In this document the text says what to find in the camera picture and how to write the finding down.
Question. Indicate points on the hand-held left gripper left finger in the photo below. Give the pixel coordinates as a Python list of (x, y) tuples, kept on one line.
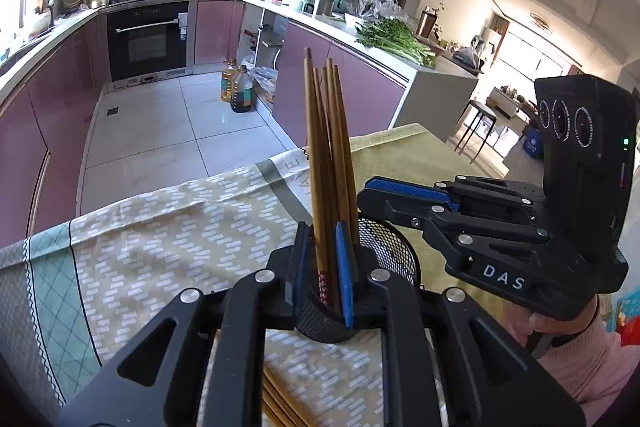
[(299, 277)]

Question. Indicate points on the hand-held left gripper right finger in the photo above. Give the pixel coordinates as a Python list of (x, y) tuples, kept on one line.
[(345, 272)]

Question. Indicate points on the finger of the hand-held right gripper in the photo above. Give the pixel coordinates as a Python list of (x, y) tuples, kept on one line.
[(415, 192), (450, 222)]

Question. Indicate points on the black mesh utensil holder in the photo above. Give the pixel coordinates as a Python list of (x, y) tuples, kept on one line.
[(390, 252)]

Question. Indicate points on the bunch of wooden chopsticks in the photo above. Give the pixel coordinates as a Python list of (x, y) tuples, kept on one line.
[(320, 157)]

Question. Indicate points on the person's right hand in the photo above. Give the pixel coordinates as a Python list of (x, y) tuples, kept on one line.
[(520, 322)]

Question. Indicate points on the round black stool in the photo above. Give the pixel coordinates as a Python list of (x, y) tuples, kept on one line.
[(475, 117)]

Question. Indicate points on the patterned green beige tablecloth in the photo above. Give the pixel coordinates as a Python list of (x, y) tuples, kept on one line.
[(175, 247)]

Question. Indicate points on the pink base cabinet run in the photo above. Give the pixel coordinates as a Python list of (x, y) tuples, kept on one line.
[(45, 117), (350, 82)]

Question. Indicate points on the dark plastic bag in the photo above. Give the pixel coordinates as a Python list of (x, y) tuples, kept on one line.
[(467, 58)]

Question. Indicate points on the bundle of leafy greens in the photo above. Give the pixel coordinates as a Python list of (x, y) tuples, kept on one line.
[(395, 42)]

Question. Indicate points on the white refrigerator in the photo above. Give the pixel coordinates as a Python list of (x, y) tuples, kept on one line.
[(492, 42)]

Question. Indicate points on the brown tumbler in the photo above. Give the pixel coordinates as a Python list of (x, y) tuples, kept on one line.
[(427, 23)]

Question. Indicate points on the clear plastic bag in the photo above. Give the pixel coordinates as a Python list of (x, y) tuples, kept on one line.
[(382, 9)]

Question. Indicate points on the dark cooking oil bottle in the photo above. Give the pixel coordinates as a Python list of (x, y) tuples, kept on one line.
[(242, 92)]

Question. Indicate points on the yellow cooking oil bottle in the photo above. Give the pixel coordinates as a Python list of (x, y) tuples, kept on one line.
[(227, 84)]

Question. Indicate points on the steel thermos flask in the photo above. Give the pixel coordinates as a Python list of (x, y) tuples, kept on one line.
[(323, 3)]

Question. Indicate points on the black integrated stove oven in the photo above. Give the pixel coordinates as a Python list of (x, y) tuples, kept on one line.
[(150, 42)]

